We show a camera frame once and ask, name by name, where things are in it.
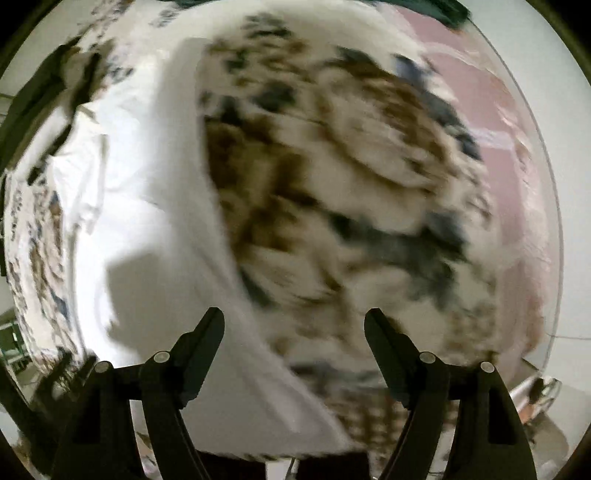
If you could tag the white patterned cloth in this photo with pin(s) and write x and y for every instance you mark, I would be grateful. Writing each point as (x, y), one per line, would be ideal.
(351, 194)

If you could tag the pink bed sheet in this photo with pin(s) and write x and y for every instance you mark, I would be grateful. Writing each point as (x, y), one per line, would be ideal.
(512, 138)

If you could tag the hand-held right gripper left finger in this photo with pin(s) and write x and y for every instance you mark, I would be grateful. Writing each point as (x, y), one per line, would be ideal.
(207, 339)

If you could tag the white cloth garment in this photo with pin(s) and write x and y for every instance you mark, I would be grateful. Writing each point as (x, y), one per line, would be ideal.
(171, 221)

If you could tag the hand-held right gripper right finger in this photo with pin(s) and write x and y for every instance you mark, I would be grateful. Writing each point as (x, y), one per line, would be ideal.
(381, 339)

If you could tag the dark green cloth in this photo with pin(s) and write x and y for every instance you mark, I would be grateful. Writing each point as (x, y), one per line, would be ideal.
(438, 11)

